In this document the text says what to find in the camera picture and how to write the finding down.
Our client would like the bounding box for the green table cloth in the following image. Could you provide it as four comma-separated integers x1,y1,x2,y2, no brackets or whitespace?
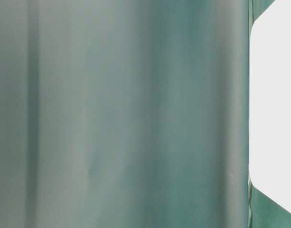
0,0,291,228

